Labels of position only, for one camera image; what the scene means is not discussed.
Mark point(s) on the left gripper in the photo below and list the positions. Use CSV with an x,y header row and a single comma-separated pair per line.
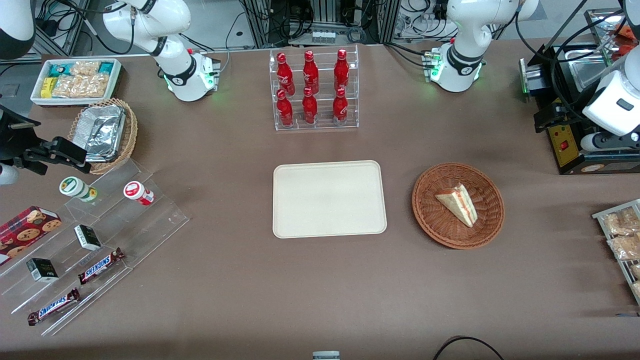
x,y
566,113

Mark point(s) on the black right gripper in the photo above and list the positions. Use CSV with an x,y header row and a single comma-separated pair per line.
x,y
11,134

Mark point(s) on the triangular sandwich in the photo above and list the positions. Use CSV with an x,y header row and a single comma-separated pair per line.
x,y
457,204

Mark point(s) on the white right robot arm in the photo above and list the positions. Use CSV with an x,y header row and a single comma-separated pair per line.
x,y
175,75

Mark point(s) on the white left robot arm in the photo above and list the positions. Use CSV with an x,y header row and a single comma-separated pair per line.
x,y
460,50

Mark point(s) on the light wicker basket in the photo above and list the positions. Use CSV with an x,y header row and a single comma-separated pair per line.
x,y
131,130

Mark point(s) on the brown round wicker basket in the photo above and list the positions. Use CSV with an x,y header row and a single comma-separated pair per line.
x,y
435,220

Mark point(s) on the cream plastic tray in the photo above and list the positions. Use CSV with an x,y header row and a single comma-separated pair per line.
x,y
327,200

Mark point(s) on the green lid snack cup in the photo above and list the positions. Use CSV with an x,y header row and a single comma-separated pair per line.
x,y
75,187

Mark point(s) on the aluminium foil container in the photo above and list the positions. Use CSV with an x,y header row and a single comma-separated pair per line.
x,y
102,132

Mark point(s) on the black hot food display case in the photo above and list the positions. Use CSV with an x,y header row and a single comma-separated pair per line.
x,y
570,166

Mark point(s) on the red lid snack cup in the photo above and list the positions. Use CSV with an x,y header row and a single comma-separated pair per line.
x,y
136,192

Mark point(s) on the clear bag of crackers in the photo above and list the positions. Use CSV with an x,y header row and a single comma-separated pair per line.
x,y
95,85
67,87
85,68

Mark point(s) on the yellow snack packet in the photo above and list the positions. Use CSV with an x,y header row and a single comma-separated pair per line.
x,y
47,87

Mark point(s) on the small black carton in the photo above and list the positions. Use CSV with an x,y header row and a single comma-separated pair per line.
x,y
87,237
42,270

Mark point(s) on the white rectangular snack bin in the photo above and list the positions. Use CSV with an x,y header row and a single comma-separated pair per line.
x,y
116,82

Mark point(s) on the red cookie box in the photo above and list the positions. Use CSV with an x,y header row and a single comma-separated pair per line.
x,y
27,230

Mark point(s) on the teal snack packet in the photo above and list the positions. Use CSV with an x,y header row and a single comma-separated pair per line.
x,y
106,68
59,70

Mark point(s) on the clear acrylic stepped shelf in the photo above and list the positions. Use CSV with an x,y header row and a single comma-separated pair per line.
x,y
150,225

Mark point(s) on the red sausage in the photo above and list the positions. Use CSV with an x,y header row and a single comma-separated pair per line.
x,y
631,51

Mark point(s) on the snickers chocolate bar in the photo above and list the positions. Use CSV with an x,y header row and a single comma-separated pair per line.
x,y
100,266
54,306

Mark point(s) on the orange fried food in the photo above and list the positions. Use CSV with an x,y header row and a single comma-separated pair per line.
x,y
627,31

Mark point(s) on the clear bag of pastry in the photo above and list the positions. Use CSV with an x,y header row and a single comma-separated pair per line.
x,y
635,271
636,290
625,247
622,222

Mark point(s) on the red cola bottle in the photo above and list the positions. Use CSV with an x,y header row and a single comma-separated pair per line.
x,y
340,109
309,109
285,111
341,70
310,72
285,75

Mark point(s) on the clear acrylic bottle rack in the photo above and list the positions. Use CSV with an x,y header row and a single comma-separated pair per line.
x,y
322,127

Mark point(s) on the white terminal block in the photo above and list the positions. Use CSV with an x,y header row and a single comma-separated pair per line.
x,y
323,36

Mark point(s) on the small grey device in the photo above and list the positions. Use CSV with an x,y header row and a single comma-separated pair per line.
x,y
326,355

